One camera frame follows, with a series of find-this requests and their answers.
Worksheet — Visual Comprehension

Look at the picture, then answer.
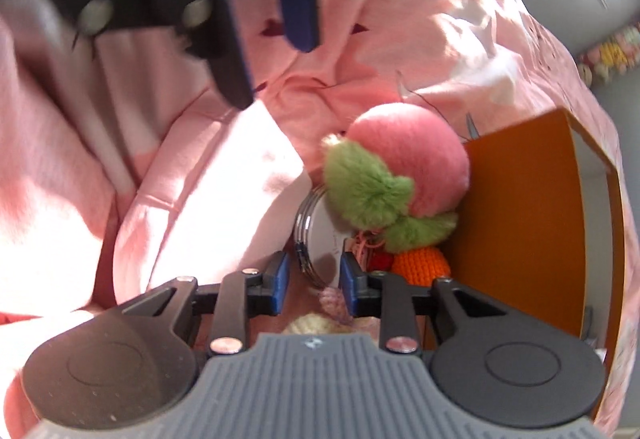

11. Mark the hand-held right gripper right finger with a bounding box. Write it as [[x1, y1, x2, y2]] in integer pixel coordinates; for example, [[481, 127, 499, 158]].
[[340, 253, 516, 354]]

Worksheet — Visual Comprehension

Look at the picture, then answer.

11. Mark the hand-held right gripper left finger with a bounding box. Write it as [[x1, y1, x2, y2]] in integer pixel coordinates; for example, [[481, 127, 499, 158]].
[[120, 251, 292, 355]]

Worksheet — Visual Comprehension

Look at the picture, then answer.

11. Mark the orange crochet fruit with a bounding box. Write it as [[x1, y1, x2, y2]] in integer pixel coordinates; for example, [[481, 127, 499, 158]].
[[372, 246, 451, 290]]

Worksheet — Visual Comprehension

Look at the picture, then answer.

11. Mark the pink fluffy peach plush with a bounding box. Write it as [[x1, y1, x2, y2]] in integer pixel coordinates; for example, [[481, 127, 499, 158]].
[[321, 103, 472, 255]]

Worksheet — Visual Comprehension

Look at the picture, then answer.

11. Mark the orange cardboard box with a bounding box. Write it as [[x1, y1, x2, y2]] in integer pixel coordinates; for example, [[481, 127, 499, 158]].
[[425, 109, 626, 355]]

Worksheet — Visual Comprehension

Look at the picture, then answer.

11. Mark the pink printed blanket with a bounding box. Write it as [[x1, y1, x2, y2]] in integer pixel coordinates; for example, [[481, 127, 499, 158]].
[[0, 0, 640, 439]]

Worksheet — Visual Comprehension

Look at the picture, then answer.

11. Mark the pile of small plush toys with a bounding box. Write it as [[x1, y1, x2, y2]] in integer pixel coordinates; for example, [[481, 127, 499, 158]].
[[575, 23, 640, 86]]

